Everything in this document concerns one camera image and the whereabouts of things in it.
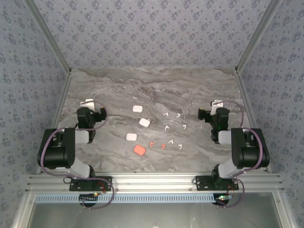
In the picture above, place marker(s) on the white earbud charging case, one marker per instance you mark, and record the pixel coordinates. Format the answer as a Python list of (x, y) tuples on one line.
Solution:
[(144, 122), (137, 108), (131, 137)]

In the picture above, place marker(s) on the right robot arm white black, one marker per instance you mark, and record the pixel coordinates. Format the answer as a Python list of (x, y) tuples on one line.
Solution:
[(249, 152)]

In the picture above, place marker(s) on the orange earbud charging case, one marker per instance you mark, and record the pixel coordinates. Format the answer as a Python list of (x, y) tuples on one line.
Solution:
[(139, 150)]

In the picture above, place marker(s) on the small black controller board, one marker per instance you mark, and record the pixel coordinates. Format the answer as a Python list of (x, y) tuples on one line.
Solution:
[(88, 198), (222, 199)]

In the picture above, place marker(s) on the wide aluminium mounting beam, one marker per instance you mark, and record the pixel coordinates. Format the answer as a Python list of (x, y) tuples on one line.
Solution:
[(154, 183)]

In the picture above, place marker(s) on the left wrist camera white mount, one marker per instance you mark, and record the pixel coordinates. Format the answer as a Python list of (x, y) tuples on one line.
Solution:
[(88, 103)]

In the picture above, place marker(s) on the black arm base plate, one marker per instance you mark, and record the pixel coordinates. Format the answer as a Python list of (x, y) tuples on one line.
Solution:
[(202, 184), (107, 179)]

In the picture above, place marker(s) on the aluminium corner post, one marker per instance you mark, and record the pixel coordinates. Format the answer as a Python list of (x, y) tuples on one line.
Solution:
[(49, 35), (259, 35)]

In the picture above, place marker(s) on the aluminium lower frame rail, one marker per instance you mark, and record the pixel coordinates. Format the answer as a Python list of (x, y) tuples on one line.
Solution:
[(283, 211), (22, 213)]

